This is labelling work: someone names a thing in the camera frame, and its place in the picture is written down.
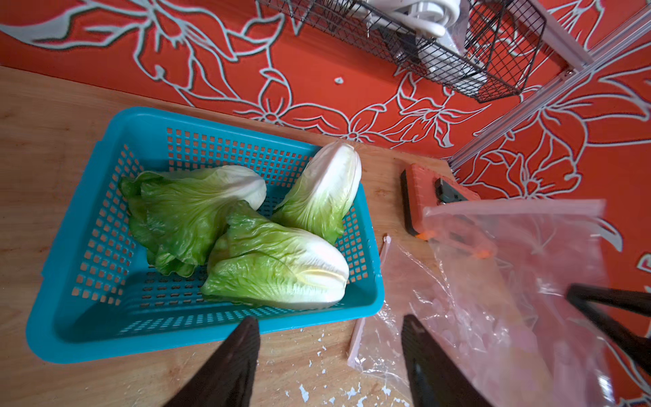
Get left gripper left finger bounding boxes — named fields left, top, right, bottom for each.
left=165, top=316, right=260, bottom=407

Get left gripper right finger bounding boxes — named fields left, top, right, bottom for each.
left=401, top=315, right=491, bottom=407

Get chinese cabbage front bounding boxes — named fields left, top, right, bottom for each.
left=201, top=200, right=349, bottom=310

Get black wire wall basket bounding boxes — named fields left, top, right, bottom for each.
left=266, top=1, right=547, bottom=103

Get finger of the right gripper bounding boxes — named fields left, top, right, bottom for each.
left=565, top=283, right=651, bottom=375

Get clear zipper bag pink dots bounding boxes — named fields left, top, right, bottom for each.
left=348, top=199, right=615, bottom=406

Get teal plastic basket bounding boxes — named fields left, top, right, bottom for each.
left=25, top=108, right=385, bottom=364

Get chinese cabbage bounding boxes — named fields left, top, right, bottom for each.
left=119, top=166, right=267, bottom=277
left=201, top=200, right=349, bottom=310
left=271, top=141, right=362, bottom=244

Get orange tool case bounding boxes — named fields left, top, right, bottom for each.
left=400, top=164, right=481, bottom=241

